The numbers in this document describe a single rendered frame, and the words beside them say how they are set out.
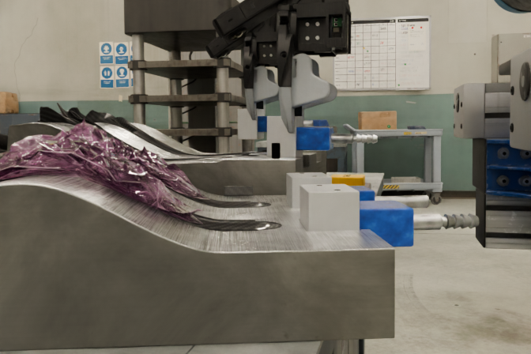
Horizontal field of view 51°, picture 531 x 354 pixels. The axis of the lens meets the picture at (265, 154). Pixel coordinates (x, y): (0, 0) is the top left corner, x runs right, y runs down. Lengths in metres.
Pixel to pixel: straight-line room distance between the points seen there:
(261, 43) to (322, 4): 0.34
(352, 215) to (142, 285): 0.15
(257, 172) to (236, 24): 0.18
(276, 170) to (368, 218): 0.25
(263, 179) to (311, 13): 0.20
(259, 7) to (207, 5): 4.06
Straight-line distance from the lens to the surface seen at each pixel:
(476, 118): 0.97
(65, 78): 8.16
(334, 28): 0.68
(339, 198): 0.39
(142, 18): 4.90
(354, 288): 0.34
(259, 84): 0.97
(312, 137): 0.67
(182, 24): 4.77
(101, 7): 8.04
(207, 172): 0.65
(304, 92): 0.65
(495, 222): 0.99
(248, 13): 0.69
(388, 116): 6.58
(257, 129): 0.98
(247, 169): 0.64
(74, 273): 0.34
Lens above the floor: 0.93
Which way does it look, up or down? 3 degrees down
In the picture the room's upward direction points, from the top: 1 degrees counter-clockwise
